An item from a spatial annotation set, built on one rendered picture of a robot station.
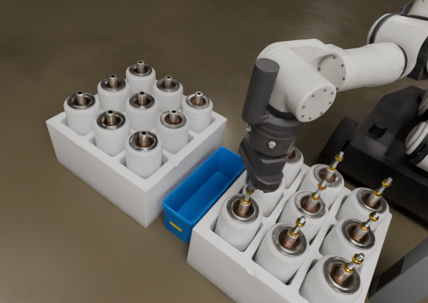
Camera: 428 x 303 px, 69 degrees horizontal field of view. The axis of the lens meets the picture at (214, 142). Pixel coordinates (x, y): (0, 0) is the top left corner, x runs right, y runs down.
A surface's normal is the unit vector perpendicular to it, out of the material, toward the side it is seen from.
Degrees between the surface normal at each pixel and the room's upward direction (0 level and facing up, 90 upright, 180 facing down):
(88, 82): 0
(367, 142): 46
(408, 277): 90
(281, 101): 90
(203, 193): 0
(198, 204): 0
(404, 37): 66
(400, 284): 90
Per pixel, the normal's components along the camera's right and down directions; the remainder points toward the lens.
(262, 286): -0.58, 0.51
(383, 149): -0.33, -0.15
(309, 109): 0.43, 0.68
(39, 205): 0.15, -0.70
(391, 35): -0.79, -0.17
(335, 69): -0.89, 0.21
